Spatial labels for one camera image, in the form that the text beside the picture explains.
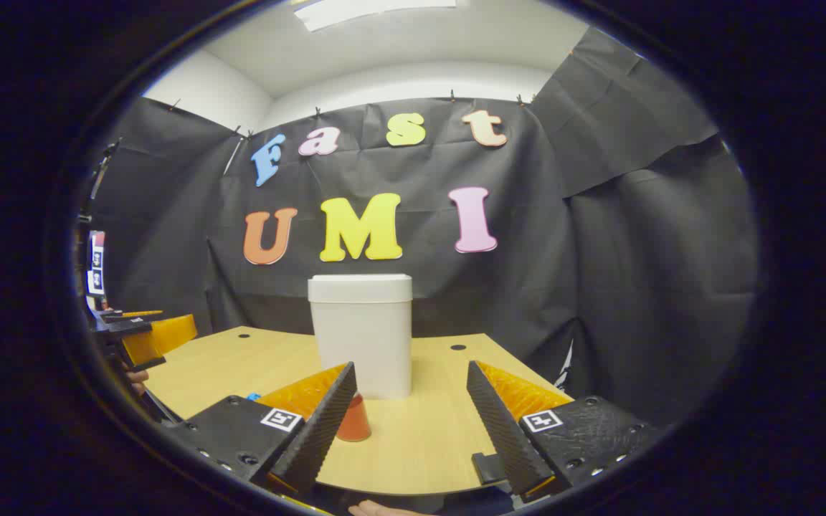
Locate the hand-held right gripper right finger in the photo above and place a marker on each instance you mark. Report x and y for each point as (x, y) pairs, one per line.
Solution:
(499, 430)

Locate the ceiling light panel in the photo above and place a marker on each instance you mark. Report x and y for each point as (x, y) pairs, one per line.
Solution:
(370, 11)

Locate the white desktop garbage bin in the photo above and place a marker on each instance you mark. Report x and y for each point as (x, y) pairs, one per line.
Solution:
(363, 337)

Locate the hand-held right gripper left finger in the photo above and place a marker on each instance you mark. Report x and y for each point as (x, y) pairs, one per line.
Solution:
(318, 430)

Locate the computer monitor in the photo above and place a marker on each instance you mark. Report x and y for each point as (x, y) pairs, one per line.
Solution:
(97, 261)

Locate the wooden desktop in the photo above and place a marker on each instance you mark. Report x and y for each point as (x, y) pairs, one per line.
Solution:
(420, 444)

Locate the red pop can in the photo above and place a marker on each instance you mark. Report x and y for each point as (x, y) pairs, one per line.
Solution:
(355, 423)

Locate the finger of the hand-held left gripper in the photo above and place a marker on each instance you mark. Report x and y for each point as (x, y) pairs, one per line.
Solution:
(137, 315)
(162, 337)

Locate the black backdrop cloth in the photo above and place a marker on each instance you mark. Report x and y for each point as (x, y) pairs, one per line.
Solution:
(528, 251)

